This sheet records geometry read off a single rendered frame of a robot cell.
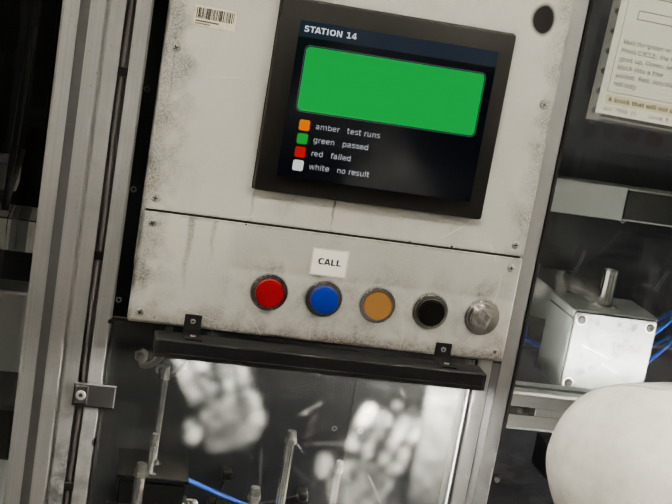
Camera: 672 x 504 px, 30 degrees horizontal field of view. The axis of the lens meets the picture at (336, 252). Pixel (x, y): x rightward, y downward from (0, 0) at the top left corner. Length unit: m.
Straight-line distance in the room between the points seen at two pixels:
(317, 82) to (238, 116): 0.09
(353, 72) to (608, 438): 0.55
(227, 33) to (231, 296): 0.28
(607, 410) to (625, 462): 0.05
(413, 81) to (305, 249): 0.21
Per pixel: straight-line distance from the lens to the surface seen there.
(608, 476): 0.88
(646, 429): 0.87
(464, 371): 1.38
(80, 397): 1.38
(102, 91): 1.31
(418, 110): 1.31
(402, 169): 1.32
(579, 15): 1.39
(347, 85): 1.29
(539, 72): 1.37
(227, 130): 1.31
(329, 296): 1.35
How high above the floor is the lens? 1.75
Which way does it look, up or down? 12 degrees down
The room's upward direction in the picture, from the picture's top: 10 degrees clockwise
